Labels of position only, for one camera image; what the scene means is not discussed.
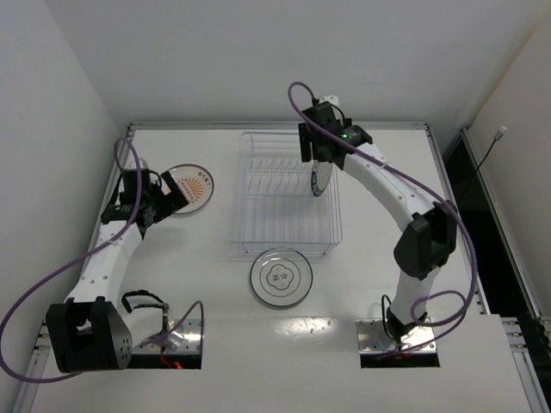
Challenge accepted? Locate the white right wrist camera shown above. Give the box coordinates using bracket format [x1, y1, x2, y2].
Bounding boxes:
[319, 95, 340, 107]

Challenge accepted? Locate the clear wire dish rack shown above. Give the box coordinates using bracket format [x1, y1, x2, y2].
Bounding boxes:
[232, 131, 343, 257]

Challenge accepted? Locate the black rimmed clover plate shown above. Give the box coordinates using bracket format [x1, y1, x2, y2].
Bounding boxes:
[249, 249, 314, 310]

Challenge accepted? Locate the green rimmed white plate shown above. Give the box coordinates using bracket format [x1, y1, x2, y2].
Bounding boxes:
[310, 160, 333, 197]

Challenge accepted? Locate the black wall cable with plug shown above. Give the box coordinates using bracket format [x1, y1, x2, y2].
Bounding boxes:
[475, 125, 508, 171]

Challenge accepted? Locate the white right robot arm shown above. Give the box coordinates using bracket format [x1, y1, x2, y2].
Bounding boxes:
[298, 99, 457, 342]

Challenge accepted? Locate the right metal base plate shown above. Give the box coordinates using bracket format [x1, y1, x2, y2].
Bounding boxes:
[356, 318, 437, 354]

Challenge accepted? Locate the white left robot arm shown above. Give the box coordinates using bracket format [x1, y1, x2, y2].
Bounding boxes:
[46, 168, 189, 373]

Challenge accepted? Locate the orange sunburst plate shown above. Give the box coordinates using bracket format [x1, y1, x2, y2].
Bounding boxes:
[169, 163, 214, 215]

